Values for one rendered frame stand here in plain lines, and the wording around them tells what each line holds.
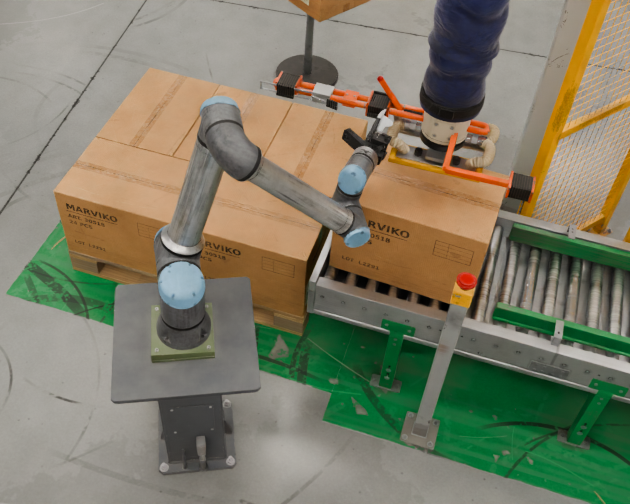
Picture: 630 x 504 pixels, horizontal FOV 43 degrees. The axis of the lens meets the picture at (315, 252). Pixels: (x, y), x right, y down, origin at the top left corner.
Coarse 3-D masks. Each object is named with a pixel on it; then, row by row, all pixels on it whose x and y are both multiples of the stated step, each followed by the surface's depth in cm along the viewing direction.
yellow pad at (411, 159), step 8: (392, 152) 291; (408, 152) 291; (416, 152) 288; (424, 152) 292; (392, 160) 290; (400, 160) 289; (408, 160) 289; (416, 160) 288; (424, 160) 289; (456, 160) 286; (464, 160) 290; (424, 168) 288; (432, 168) 287; (440, 168) 287; (464, 168) 287; (480, 168) 288; (456, 176) 286
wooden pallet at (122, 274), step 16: (80, 256) 386; (96, 272) 391; (112, 272) 393; (128, 272) 394; (144, 272) 379; (256, 304) 370; (256, 320) 379; (272, 320) 379; (288, 320) 371; (304, 320) 371
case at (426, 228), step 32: (384, 160) 320; (384, 192) 308; (416, 192) 309; (448, 192) 310; (480, 192) 311; (384, 224) 305; (416, 224) 299; (448, 224) 298; (480, 224) 299; (352, 256) 325; (384, 256) 318; (416, 256) 311; (448, 256) 305; (480, 256) 299; (416, 288) 325; (448, 288) 318
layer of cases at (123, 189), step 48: (144, 96) 403; (192, 96) 405; (240, 96) 407; (96, 144) 377; (144, 144) 379; (192, 144) 381; (288, 144) 385; (336, 144) 387; (96, 192) 356; (144, 192) 358; (240, 192) 361; (96, 240) 372; (144, 240) 361; (240, 240) 342; (288, 240) 343; (288, 288) 354
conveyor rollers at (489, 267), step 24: (528, 264) 343; (552, 264) 342; (576, 264) 342; (600, 264) 343; (480, 288) 332; (504, 288) 332; (528, 288) 332; (552, 288) 333; (576, 288) 334; (600, 288) 335; (480, 312) 322; (552, 312) 325; (576, 312) 326
